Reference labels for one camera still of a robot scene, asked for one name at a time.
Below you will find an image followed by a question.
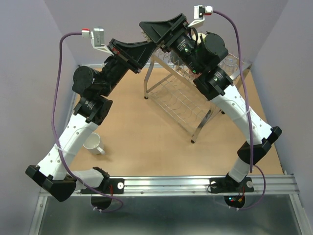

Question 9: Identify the metal wire dish rack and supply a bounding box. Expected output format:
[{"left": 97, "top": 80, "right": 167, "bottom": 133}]
[{"left": 143, "top": 24, "right": 254, "bottom": 144}]

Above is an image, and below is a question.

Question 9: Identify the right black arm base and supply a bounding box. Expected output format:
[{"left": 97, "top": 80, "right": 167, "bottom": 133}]
[{"left": 208, "top": 175, "right": 254, "bottom": 194}]

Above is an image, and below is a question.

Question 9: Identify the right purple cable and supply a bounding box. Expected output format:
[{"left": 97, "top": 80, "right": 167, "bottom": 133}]
[{"left": 211, "top": 9, "right": 266, "bottom": 212}]

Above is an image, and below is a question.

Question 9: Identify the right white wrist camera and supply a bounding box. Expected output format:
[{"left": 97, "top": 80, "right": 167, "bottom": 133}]
[{"left": 188, "top": 5, "right": 213, "bottom": 27}]

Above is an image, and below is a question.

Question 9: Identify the steel-lined brown white cup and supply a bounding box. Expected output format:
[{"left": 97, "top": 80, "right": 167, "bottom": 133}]
[{"left": 193, "top": 33, "right": 207, "bottom": 45}]

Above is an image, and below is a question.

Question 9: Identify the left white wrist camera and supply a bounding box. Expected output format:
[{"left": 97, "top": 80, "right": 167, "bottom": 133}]
[{"left": 81, "top": 27, "right": 112, "bottom": 54}]

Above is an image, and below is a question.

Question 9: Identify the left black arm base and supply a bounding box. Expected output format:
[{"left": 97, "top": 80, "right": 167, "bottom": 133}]
[{"left": 80, "top": 178, "right": 126, "bottom": 195}]

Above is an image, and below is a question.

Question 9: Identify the small grey metal cup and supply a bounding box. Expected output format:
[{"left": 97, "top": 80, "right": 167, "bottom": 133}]
[{"left": 141, "top": 31, "right": 153, "bottom": 43}]

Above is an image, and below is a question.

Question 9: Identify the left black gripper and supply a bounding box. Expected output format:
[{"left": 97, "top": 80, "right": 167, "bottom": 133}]
[{"left": 99, "top": 38, "right": 158, "bottom": 97}]

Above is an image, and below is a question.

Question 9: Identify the clear glass cup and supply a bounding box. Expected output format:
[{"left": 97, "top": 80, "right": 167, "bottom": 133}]
[{"left": 219, "top": 54, "right": 238, "bottom": 74}]

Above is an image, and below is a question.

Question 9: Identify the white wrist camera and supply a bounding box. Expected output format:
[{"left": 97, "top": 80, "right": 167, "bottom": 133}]
[
  {"left": 188, "top": 5, "right": 213, "bottom": 27},
  {"left": 81, "top": 27, "right": 112, "bottom": 54}
]

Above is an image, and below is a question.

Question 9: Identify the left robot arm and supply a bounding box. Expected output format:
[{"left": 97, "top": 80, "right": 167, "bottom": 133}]
[{"left": 26, "top": 39, "right": 157, "bottom": 202}]

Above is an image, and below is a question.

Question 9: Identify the white ceramic mug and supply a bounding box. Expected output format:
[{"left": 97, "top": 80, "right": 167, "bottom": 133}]
[{"left": 83, "top": 133, "right": 106, "bottom": 155}]

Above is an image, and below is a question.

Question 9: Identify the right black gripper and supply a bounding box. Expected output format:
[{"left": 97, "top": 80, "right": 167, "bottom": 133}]
[{"left": 141, "top": 13, "right": 204, "bottom": 75}]

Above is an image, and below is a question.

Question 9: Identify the aluminium front rail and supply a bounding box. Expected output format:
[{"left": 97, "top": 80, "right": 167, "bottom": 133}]
[{"left": 40, "top": 174, "right": 300, "bottom": 197}]

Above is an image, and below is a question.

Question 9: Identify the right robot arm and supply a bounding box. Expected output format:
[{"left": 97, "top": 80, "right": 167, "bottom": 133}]
[{"left": 139, "top": 14, "right": 282, "bottom": 191}]

